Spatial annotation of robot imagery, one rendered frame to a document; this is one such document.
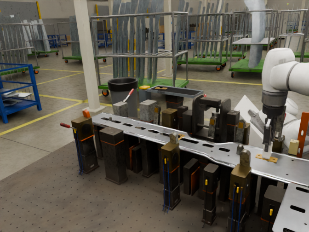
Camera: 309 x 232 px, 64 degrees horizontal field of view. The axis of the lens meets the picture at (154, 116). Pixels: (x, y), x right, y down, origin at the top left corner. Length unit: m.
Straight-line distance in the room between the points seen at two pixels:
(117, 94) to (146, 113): 2.46
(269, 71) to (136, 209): 0.91
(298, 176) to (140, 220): 0.73
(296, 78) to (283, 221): 0.46
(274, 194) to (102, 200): 0.87
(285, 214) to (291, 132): 0.91
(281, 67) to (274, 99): 0.12
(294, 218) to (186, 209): 0.58
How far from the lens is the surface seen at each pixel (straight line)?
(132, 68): 5.94
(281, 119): 1.32
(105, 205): 1.44
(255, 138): 1.86
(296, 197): 1.06
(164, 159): 1.21
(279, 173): 1.17
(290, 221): 0.95
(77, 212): 1.44
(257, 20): 7.56
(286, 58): 1.00
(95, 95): 5.09
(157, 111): 1.58
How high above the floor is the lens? 1.60
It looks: 21 degrees down
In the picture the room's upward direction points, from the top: 3 degrees counter-clockwise
